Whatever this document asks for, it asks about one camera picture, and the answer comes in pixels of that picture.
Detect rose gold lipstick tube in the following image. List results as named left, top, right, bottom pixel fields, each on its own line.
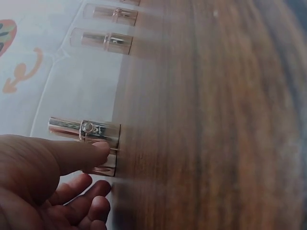
left=115, top=0, right=142, bottom=7
left=48, top=116, right=121, bottom=149
left=83, top=3, right=139, bottom=27
left=69, top=27, right=133, bottom=55
left=82, top=146, right=118, bottom=177

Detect person's left hand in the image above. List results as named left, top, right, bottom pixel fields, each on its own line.
left=0, top=134, right=112, bottom=230

